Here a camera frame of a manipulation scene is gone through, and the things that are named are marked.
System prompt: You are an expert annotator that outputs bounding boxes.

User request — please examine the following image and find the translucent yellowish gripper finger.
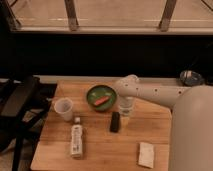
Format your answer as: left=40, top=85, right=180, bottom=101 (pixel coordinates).
left=121, top=115, right=130, bottom=128

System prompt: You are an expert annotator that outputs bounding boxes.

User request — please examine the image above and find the black eraser block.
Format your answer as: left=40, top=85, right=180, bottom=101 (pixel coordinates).
left=110, top=112, right=120, bottom=133

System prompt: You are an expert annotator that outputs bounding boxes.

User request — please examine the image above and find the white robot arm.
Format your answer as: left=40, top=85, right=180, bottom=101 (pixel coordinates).
left=114, top=75, right=213, bottom=171

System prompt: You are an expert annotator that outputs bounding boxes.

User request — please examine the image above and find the dark round robot base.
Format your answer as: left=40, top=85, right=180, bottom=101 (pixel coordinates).
left=180, top=70, right=204, bottom=86

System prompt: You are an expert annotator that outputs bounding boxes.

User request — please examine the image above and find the orange carrot piece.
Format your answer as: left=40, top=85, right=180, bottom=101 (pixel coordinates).
left=94, top=97, right=109, bottom=106

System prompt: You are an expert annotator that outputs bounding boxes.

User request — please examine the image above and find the green bowl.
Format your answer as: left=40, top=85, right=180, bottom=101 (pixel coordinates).
left=86, top=85, right=117, bottom=112

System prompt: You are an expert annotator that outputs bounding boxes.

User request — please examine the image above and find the white folded napkin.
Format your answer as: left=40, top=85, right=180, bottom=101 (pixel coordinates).
left=138, top=142, right=154, bottom=168

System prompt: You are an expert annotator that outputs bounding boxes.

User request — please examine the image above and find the white plastic bottle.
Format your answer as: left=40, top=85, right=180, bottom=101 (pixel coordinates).
left=70, top=117, right=83, bottom=158

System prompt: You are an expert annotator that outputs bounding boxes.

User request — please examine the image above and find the black office chair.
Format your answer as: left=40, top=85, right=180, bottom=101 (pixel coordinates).
left=0, top=76, right=56, bottom=171

